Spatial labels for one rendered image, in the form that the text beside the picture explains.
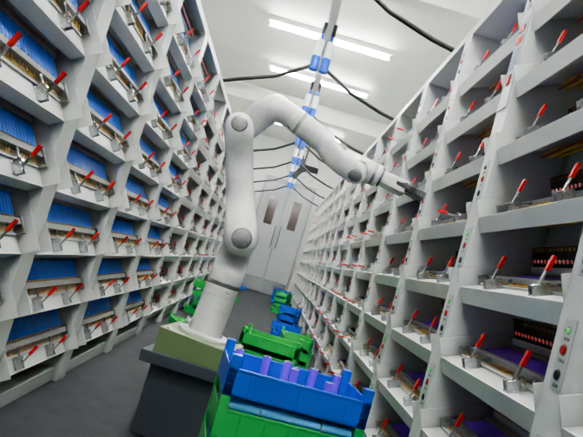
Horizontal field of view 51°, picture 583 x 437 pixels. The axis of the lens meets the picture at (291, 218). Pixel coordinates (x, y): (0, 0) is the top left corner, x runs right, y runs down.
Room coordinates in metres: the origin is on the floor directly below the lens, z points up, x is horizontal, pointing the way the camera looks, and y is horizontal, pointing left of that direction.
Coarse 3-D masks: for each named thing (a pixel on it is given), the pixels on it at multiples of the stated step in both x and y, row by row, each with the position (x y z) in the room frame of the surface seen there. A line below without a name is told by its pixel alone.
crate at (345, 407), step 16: (224, 352) 1.38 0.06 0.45; (224, 368) 1.29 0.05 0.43; (240, 368) 1.41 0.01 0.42; (256, 368) 1.41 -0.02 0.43; (272, 368) 1.42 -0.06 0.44; (224, 384) 1.21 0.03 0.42; (240, 384) 1.21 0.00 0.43; (256, 384) 1.22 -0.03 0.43; (272, 384) 1.22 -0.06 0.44; (288, 384) 1.22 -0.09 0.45; (304, 384) 1.43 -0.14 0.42; (320, 384) 1.44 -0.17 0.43; (256, 400) 1.22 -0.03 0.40; (272, 400) 1.22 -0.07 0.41; (288, 400) 1.23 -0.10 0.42; (304, 400) 1.23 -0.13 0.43; (320, 400) 1.24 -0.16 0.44; (336, 400) 1.24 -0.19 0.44; (352, 400) 1.24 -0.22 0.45; (368, 400) 1.25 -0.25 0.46; (320, 416) 1.24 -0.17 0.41; (336, 416) 1.24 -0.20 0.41; (352, 416) 1.25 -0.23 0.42; (368, 416) 1.25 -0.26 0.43
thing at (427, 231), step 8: (424, 216) 2.38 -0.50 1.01; (432, 216) 2.38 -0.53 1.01; (448, 216) 2.38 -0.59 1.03; (424, 224) 2.38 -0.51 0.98; (448, 224) 1.98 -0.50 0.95; (456, 224) 1.89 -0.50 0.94; (464, 224) 1.81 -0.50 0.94; (424, 232) 2.29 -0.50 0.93; (432, 232) 2.18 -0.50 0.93; (440, 232) 2.08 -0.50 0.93; (448, 232) 1.99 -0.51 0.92; (456, 232) 1.89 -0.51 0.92
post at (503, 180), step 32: (544, 32) 1.68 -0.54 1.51; (576, 32) 1.68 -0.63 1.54; (512, 96) 1.68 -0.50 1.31; (544, 96) 1.68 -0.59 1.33; (576, 96) 1.69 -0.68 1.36; (512, 128) 1.68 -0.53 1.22; (512, 160) 1.68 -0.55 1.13; (544, 160) 1.69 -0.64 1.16; (512, 192) 1.68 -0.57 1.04; (544, 192) 1.69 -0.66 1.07; (480, 256) 1.68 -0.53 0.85; (512, 256) 1.68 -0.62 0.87; (448, 320) 1.70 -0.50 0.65; (480, 320) 1.68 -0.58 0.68; (512, 320) 1.69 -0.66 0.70; (448, 384) 1.68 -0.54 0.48; (416, 416) 1.75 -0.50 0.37
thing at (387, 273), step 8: (376, 264) 3.08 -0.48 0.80; (384, 264) 3.08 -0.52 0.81; (392, 264) 3.08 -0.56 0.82; (400, 264) 3.08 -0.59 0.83; (376, 272) 3.08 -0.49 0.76; (384, 272) 2.89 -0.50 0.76; (392, 272) 2.88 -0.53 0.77; (400, 272) 2.48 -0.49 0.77; (376, 280) 3.07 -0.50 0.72; (384, 280) 2.83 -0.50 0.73; (392, 280) 2.64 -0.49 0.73
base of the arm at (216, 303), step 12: (204, 288) 2.15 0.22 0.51; (216, 288) 2.11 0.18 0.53; (204, 300) 2.12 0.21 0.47; (216, 300) 2.11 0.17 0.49; (228, 300) 2.12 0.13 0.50; (204, 312) 2.11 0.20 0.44; (216, 312) 2.11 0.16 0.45; (228, 312) 2.14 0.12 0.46; (180, 324) 2.15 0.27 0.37; (192, 324) 2.14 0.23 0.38; (204, 324) 2.11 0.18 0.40; (216, 324) 2.12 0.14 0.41; (204, 336) 2.08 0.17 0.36; (216, 336) 2.13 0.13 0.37
